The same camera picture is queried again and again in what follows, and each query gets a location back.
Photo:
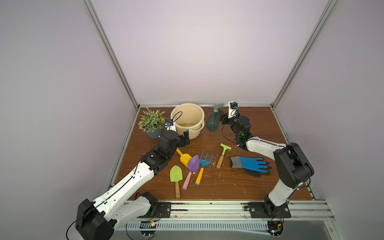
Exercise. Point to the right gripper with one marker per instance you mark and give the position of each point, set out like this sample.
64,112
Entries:
225,119

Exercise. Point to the potted green plant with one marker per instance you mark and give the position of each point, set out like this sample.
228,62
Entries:
152,123

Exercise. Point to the aluminium mounting rail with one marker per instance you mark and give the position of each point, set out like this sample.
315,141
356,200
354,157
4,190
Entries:
221,210

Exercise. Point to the yellow plastic scoop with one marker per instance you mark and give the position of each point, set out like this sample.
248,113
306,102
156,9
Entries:
184,158

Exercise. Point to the teal spray bottle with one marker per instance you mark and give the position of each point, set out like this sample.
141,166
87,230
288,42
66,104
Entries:
213,120

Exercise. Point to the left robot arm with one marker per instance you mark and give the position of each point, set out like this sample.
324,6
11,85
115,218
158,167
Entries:
100,218

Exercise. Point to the controller board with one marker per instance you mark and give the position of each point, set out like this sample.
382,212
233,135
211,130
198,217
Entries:
275,229
147,229

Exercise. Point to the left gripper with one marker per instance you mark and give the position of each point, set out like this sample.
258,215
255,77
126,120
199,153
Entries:
185,139

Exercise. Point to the left controller board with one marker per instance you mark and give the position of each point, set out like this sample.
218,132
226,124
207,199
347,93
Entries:
147,229

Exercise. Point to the cream plastic bucket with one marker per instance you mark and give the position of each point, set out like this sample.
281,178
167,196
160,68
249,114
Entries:
188,117

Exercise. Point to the purple trowel pink handle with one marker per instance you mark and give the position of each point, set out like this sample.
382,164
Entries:
193,166

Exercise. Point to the green trowel wooden handle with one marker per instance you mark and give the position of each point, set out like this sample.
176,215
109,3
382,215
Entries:
176,175

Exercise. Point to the blue fork yellow handle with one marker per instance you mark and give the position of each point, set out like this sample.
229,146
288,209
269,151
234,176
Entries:
204,163

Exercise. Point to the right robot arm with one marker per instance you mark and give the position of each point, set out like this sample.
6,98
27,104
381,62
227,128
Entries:
293,167

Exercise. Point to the green rake wooden handle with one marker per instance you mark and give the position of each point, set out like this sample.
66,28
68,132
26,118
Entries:
221,159

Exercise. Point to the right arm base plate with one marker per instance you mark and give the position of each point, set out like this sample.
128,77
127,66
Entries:
267,210

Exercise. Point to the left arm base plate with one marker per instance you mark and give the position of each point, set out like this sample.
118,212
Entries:
158,211

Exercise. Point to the black gardening glove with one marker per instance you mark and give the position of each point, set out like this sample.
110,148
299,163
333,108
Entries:
259,174

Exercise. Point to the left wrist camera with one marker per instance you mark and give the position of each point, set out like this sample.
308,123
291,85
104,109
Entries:
170,126

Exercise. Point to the blue grey gardening glove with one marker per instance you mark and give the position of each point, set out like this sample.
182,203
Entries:
253,164

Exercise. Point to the right controller board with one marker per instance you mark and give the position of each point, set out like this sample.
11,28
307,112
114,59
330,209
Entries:
275,229

